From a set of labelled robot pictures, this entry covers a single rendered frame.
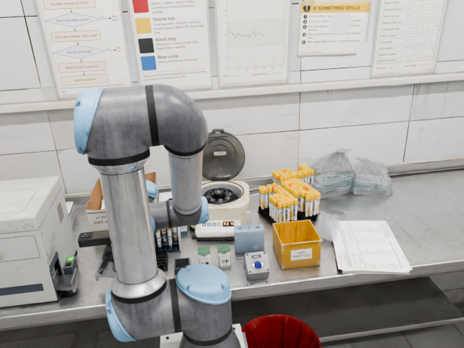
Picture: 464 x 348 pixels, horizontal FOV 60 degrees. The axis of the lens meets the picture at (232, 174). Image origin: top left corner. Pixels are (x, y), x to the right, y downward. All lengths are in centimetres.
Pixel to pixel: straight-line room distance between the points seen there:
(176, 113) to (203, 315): 43
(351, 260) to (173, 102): 88
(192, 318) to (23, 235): 57
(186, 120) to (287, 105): 106
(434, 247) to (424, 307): 73
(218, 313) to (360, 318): 129
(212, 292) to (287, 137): 108
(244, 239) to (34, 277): 65
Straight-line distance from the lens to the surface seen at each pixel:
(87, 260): 152
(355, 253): 144
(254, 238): 138
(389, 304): 223
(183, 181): 91
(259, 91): 169
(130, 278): 86
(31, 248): 128
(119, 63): 167
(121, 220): 80
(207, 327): 93
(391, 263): 142
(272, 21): 168
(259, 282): 130
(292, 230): 143
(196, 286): 88
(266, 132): 178
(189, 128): 76
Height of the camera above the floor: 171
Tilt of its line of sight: 24 degrees down
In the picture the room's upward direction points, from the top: 3 degrees counter-clockwise
